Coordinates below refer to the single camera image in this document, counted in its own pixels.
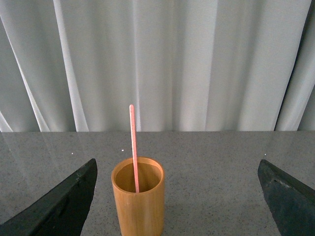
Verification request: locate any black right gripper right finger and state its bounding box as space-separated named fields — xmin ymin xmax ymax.
xmin=257 ymin=159 xmax=315 ymax=236

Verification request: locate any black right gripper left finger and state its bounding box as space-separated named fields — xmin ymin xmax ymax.
xmin=0 ymin=158 xmax=97 ymax=236

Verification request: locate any pink chopstick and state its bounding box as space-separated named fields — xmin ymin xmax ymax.
xmin=129 ymin=104 xmax=140 ymax=193

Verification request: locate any bamboo chopstick holder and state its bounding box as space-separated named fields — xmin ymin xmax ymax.
xmin=111 ymin=157 xmax=165 ymax=236

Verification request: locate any white curtain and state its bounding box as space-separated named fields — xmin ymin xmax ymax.
xmin=0 ymin=0 xmax=315 ymax=132

